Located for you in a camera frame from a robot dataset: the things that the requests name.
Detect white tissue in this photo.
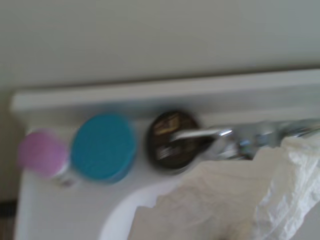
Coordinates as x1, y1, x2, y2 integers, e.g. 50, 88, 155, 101
134, 136, 320, 240

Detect black round jar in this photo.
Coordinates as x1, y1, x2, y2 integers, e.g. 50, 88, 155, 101
144, 110, 203, 175

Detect teal round jar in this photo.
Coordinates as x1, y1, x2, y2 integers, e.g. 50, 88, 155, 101
69, 113, 138, 185

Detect chrome faucet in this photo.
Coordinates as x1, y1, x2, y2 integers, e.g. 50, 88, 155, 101
169, 117, 320, 161

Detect pink capped bottle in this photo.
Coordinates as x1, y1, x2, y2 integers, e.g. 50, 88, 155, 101
16, 127, 76, 188

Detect white sink vanity top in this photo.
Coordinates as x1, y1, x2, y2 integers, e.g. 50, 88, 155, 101
9, 68, 320, 240

